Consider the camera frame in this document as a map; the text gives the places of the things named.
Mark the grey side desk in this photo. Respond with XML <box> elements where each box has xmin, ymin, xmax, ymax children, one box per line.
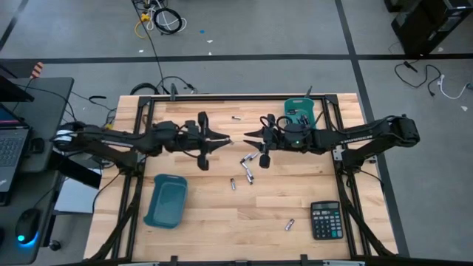
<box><xmin>0</xmin><ymin>76</ymin><xmax>75</xmax><ymax>265</ymax></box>

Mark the black desk calculator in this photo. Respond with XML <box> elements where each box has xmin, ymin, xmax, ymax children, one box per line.
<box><xmin>310</xmin><ymin>200</ymin><xmax>344</xmax><ymax>241</ymax></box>

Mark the black desk leg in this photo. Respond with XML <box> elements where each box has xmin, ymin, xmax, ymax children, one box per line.
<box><xmin>47</xmin><ymin>151</ymin><xmax>103</xmax><ymax>190</ymax></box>

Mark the yellow floor cable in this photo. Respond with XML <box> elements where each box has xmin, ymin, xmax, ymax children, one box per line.
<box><xmin>133</xmin><ymin>12</ymin><xmax>153</xmax><ymax>40</ymax></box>

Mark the green plastic bin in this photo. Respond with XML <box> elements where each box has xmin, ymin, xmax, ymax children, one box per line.
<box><xmin>283</xmin><ymin>98</ymin><xmax>317</xmax><ymax>130</ymax></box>

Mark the black metal table frame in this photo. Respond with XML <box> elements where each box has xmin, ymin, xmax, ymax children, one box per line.
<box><xmin>86</xmin><ymin>94</ymin><xmax>398</xmax><ymax>266</ymax></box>

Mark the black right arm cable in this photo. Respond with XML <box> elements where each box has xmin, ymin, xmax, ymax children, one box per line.
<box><xmin>259</xmin><ymin>114</ymin><xmax>296</xmax><ymax>136</ymax></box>

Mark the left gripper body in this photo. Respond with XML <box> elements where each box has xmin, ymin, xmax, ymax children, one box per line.
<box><xmin>177</xmin><ymin>111</ymin><xmax>212</xmax><ymax>158</ymax></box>

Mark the small black desk device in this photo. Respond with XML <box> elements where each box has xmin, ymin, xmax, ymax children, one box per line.
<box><xmin>29</xmin><ymin>137</ymin><xmax>46</xmax><ymax>154</ymax></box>

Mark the black desk monitor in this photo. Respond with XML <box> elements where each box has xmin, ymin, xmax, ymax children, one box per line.
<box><xmin>0</xmin><ymin>75</ymin><xmax>35</xmax><ymax>103</ymax></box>

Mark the black coiled floor cable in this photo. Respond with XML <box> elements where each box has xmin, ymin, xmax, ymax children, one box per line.
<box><xmin>152</xmin><ymin>7</ymin><xmax>183</xmax><ymax>35</ymax></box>

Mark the grey laptop computer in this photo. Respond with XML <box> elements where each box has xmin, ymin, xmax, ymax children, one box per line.
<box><xmin>0</xmin><ymin>103</ymin><xmax>31</xmax><ymax>194</ymax></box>

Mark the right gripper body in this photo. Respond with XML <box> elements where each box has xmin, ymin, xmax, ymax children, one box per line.
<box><xmin>262</xmin><ymin>113</ymin><xmax>316</xmax><ymax>154</ymax></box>

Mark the black floor cable with plug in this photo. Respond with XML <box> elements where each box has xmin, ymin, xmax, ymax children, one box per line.
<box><xmin>394</xmin><ymin>61</ymin><xmax>443</xmax><ymax>98</ymax></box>

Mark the white floor cable with plug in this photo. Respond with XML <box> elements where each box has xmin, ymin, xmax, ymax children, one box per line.
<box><xmin>437</xmin><ymin>74</ymin><xmax>471</xmax><ymax>100</ymax></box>

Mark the black cable bundle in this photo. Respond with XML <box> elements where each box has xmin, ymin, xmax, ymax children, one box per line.
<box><xmin>129</xmin><ymin>75</ymin><xmax>199</xmax><ymax>96</ymax></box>

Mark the long black floor cable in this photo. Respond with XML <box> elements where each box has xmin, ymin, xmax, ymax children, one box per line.
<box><xmin>129</xmin><ymin>0</ymin><xmax>166</xmax><ymax>94</ymax></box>

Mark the orange black striped marker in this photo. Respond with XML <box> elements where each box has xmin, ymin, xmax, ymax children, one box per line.
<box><xmin>30</xmin><ymin>61</ymin><xmax>45</xmax><ymax>80</ymax></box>

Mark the dark blue plastic bin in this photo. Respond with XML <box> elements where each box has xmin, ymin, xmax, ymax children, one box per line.
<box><xmin>143</xmin><ymin>174</ymin><xmax>188</xmax><ymax>229</ymax></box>

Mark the black computer tower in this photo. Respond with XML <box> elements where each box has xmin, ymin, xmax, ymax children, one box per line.
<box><xmin>384</xmin><ymin>0</ymin><xmax>473</xmax><ymax>57</ymax></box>

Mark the black computer mouse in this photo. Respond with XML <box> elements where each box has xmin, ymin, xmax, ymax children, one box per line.
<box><xmin>15</xmin><ymin>208</ymin><xmax>41</xmax><ymax>245</ymax></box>

